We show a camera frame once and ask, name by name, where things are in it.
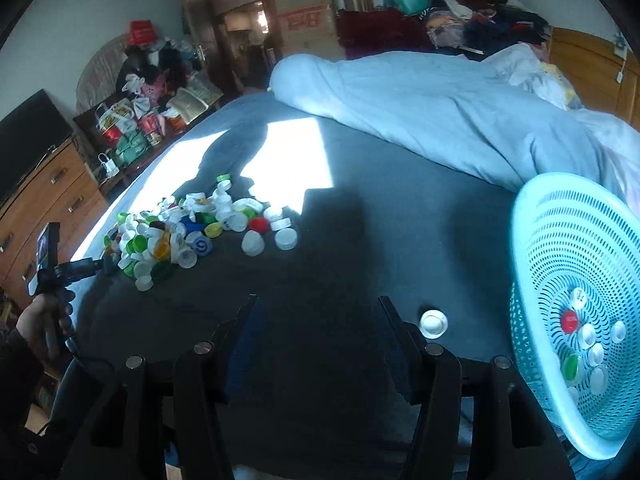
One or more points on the turquoise plastic basket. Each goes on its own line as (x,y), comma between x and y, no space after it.
(574,245)

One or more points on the pile of bags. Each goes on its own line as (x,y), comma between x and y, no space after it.
(138,90)

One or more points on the red bottle cap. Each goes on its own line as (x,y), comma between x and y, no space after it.
(260,225)

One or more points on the white cap on blanket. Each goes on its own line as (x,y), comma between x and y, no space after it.
(433,324)

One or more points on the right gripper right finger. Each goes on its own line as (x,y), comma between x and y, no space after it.
(483,411)

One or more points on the wooden headboard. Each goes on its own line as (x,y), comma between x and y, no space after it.
(603,80)

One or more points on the cardboard box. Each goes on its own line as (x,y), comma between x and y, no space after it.
(309,27)

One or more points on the black television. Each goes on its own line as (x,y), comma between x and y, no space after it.
(28,134)

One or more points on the grey-blue bed blanket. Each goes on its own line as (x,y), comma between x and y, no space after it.
(372,220)

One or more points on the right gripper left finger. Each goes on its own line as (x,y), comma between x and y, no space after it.
(147,406)

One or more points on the red cap in basket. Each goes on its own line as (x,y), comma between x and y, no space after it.
(569,322)

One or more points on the person left hand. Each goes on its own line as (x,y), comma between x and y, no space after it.
(32,322)

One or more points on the clothes pile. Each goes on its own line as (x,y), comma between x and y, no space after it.
(475,29)

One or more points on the white cap far right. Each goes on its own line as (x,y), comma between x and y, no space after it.
(286,239)

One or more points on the wooden drawer dresser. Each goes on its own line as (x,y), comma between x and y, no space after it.
(59,190)

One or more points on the light blue duvet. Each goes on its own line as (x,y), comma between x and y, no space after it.
(503,120)

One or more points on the yellow bottle cap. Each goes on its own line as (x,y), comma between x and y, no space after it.
(213,230)

